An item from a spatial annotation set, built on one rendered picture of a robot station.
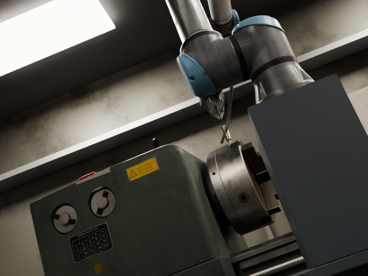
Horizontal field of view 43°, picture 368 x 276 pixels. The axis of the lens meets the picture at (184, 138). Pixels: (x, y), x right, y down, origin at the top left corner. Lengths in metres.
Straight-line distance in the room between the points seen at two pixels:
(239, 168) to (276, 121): 0.54
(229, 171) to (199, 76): 0.50
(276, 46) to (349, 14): 4.10
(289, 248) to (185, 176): 0.38
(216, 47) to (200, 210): 0.54
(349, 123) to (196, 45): 0.40
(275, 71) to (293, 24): 4.03
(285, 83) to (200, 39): 0.24
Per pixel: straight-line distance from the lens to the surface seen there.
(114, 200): 1.54
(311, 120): 0.99
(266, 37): 1.11
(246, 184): 1.50
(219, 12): 1.65
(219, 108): 1.73
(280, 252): 1.47
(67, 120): 5.20
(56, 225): 1.65
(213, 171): 1.54
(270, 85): 1.06
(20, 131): 5.42
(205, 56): 1.10
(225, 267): 1.40
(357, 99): 4.62
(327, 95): 1.01
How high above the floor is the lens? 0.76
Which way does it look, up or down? 19 degrees up
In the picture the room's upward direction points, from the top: 20 degrees counter-clockwise
